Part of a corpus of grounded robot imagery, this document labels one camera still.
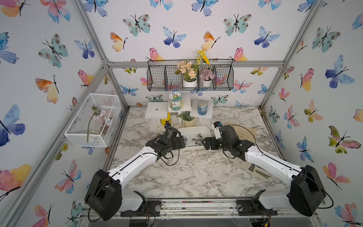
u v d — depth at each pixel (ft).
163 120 3.32
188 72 2.65
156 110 3.20
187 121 3.18
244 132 3.39
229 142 2.04
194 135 3.38
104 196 1.32
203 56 2.67
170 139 2.12
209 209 2.44
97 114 2.46
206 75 2.93
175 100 2.71
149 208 2.41
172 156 2.37
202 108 2.97
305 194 1.32
